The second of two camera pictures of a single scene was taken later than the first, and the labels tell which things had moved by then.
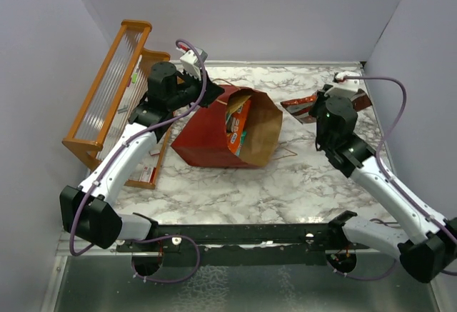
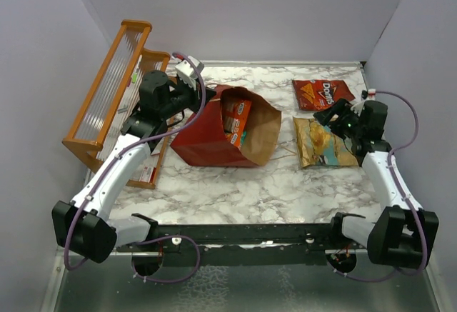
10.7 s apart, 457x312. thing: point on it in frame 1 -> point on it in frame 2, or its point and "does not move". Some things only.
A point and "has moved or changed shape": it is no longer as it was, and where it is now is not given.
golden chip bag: x=235 y=102 -> x=319 y=146
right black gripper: x=320 y=99 -> x=342 y=109
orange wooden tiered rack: x=119 y=83 does not move
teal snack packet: x=243 y=136 does not move
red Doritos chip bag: x=300 y=107 has moved or changed shape
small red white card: x=148 y=174 does not move
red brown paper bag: x=204 y=142 does not move
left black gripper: x=213 y=91 does not move
